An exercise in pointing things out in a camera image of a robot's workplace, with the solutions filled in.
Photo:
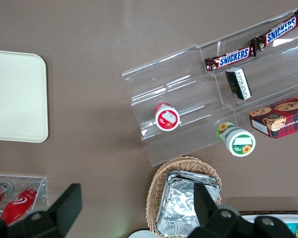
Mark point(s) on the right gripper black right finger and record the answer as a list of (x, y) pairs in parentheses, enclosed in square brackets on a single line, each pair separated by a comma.
[(204, 208)]

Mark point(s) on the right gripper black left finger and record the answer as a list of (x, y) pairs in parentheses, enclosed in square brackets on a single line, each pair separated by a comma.
[(64, 205)]

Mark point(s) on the silver foil tray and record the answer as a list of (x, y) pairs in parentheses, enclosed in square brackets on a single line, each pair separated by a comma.
[(188, 173), (178, 198)]

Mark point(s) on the light wicker basket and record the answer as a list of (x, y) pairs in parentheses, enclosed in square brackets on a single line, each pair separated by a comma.
[(159, 178)]

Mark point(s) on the dark brown tray mat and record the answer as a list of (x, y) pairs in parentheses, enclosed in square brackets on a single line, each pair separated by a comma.
[(263, 212)]

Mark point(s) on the cream plastic tray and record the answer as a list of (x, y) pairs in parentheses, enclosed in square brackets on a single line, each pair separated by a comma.
[(15, 94)]

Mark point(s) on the clear acrylic bottle rack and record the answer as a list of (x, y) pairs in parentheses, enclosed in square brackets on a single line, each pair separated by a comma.
[(42, 181)]

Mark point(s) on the green sunflower lid jar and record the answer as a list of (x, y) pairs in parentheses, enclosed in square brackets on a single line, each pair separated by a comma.
[(239, 143)]

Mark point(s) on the teal snack pack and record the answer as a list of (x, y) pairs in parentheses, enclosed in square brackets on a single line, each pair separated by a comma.
[(291, 227)]

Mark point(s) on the red lid jar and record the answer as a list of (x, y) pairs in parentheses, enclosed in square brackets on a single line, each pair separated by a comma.
[(167, 119)]

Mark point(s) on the red tartan cookie box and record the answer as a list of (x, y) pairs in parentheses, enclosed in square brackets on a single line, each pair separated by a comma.
[(283, 119)]

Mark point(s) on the small black box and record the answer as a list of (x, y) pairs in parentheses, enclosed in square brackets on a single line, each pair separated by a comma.
[(238, 83)]

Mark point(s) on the clear acrylic stepped shelf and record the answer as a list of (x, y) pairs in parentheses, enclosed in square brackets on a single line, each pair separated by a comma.
[(178, 74)]

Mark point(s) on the Snickers chocolate bar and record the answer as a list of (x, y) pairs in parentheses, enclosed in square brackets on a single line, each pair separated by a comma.
[(233, 58), (280, 31)]

